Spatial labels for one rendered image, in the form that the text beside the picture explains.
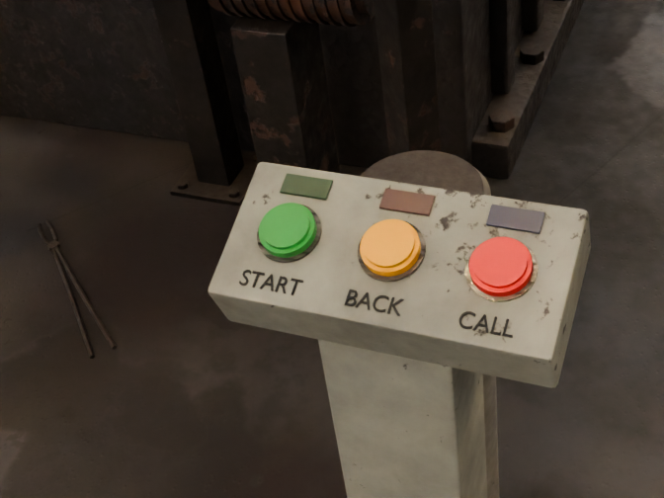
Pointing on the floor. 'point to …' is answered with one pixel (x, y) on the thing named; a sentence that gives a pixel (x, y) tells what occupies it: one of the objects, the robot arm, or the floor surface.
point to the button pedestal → (406, 323)
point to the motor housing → (289, 75)
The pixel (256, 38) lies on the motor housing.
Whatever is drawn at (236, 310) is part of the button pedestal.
